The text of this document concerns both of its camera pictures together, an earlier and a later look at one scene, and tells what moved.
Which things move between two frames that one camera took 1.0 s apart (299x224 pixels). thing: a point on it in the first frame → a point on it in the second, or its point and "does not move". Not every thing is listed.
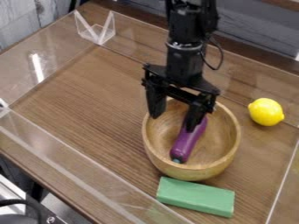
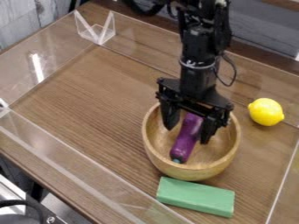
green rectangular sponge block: [197, 196] does not move
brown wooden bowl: [220, 146] does not move
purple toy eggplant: [187, 142] does not move
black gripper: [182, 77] → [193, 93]
